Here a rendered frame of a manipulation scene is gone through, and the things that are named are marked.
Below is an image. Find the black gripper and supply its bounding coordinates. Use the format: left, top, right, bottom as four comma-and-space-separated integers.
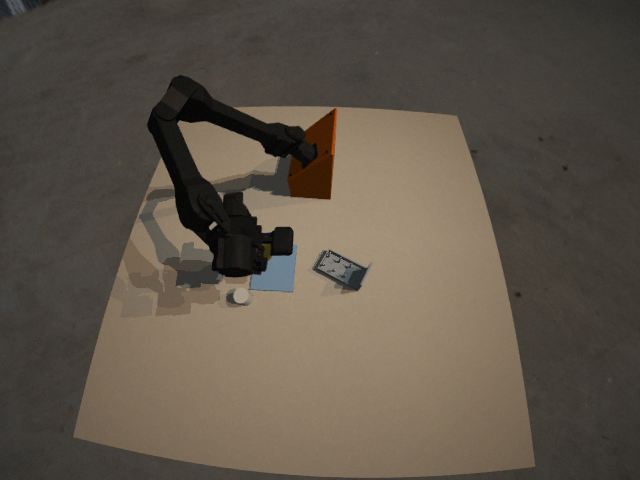
249, 216, 294, 256

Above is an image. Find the olive-yellow round plate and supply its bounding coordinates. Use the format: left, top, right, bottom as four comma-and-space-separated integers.
262, 244, 272, 261

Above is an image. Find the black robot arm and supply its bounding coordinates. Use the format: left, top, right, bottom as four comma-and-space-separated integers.
147, 75, 318, 277

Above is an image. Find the light blue flat mat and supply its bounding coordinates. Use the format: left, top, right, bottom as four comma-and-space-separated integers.
250, 244, 297, 292

